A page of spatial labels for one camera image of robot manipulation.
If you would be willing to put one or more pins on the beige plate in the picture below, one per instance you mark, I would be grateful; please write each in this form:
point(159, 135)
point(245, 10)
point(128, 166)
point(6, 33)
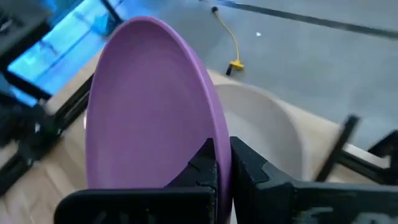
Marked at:
point(261, 130)

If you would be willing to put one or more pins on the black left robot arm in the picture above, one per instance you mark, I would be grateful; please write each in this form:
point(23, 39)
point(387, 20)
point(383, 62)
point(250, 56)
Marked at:
point(25, 124)

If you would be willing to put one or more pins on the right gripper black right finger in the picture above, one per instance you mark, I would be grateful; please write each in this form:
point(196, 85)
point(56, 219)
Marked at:
point(255, 193)

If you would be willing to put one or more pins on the purple plate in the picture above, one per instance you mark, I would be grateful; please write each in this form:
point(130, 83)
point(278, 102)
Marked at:
point(149, 109)

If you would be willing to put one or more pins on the wooden shelf with black frame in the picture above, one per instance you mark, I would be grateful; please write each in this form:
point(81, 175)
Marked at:
point(337, 148)

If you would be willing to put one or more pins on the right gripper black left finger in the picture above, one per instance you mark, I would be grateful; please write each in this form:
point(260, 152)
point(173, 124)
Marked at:
point(202, 174)

